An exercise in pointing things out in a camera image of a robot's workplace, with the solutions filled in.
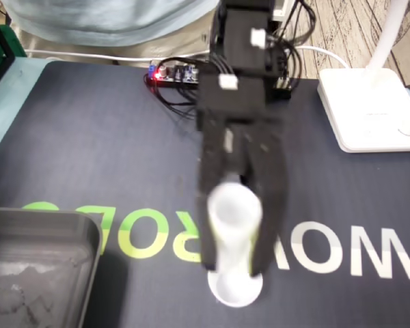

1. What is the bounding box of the black frame stand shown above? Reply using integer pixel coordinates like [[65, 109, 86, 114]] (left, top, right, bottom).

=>
[[0, 12, 16, 100]]

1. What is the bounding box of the dark mat with WOWROBO print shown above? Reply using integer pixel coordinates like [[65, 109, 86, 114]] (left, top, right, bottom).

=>
[[0, 60, 410, 328]]

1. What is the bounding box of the person in light blue shirt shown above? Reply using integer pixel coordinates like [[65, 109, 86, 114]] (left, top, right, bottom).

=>
[[1, 0, 221, 64]]

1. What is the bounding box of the white lamp neck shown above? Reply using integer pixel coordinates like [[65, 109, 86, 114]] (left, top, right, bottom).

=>
[[360, 0, 409, 81]]

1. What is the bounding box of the white shelf furniture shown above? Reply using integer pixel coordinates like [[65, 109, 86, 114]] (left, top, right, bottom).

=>
[[271, 0, 295, 21]]

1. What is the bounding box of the black gripper servo housing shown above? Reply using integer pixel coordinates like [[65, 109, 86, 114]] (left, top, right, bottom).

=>
[[196, 106, 290, 277]]

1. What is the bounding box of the blue circuit board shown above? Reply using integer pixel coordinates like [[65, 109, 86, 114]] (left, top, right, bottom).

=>
[[146, 60, 201, 85]]

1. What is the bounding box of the white plastic tube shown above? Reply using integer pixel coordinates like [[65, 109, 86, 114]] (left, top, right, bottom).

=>
[[206, 172, 263, 276]]

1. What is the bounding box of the white round plastic dish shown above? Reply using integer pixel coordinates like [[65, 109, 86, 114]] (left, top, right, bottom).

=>
[[207, 268, 264, 308]]

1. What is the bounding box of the black plastic tray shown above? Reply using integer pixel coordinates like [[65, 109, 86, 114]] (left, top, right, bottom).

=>
[[0, 206, 103, 328]]

